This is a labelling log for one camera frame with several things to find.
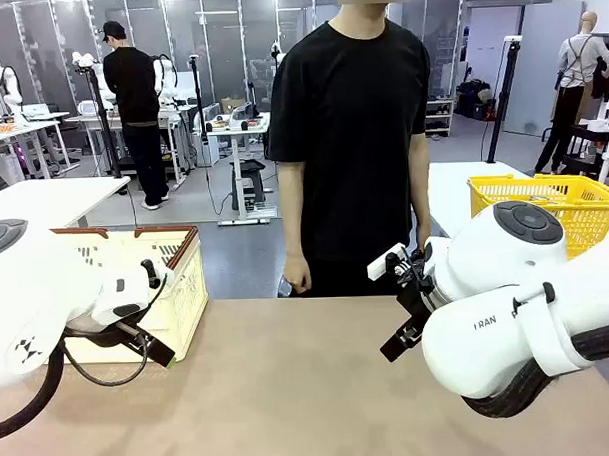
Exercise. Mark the person's left forearm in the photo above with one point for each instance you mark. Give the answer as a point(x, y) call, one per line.
point(419, 184)

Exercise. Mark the yellow plastic shopping basket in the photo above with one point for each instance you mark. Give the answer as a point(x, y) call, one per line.
point(584, 218)

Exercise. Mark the person's right hand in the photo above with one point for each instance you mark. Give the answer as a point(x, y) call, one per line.
point(298, 273)

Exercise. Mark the person's left hand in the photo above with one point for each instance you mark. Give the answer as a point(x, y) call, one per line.
point(424, 243)

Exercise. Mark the black step stool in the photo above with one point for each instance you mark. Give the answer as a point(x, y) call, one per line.
point(248, 182)

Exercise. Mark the white side table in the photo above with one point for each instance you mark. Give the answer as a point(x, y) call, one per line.
point(48, 197)

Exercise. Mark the blue drink can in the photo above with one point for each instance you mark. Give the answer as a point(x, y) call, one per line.
point(284, 288)

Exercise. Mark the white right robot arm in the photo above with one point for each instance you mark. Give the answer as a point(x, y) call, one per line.
point(488, 331)

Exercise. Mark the white table under yellow basket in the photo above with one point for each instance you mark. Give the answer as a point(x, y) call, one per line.
point(453, 193)

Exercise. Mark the person's right forearm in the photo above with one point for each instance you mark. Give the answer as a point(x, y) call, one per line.
point(293, 208)

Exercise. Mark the background person black clothes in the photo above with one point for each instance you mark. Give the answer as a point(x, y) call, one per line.
point(132, 94)

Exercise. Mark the black tripod stand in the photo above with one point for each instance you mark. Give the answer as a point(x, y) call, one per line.
point(103, 125)

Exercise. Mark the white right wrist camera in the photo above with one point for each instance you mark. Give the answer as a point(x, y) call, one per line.
point(386, 266)

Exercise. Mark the person in black t-shirt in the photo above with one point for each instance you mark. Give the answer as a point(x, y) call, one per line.
point(351, 136)

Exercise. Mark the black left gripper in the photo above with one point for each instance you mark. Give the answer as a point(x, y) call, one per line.
point(103, 332)

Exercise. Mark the long white background desk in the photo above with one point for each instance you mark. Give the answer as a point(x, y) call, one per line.
point(26, 128)

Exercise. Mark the pile of black bags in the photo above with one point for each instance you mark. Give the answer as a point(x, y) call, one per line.
point(475, 102)

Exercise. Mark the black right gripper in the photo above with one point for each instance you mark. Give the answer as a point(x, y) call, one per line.
point(419, 301)

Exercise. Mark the white standing desk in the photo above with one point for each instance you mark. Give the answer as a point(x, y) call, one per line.
point(237, 135)

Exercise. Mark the black pole white top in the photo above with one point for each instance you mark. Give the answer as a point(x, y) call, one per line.
point(502, 101)

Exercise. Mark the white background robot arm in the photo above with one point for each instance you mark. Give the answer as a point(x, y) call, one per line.
point(166, 78)

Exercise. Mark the white shoe rack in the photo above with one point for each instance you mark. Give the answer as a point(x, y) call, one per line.
point(440, 118)

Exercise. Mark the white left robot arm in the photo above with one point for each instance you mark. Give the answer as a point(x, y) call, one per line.
point(36, 277)

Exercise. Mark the mannequin with grey apron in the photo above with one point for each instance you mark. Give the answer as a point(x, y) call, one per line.
point(572, 88)

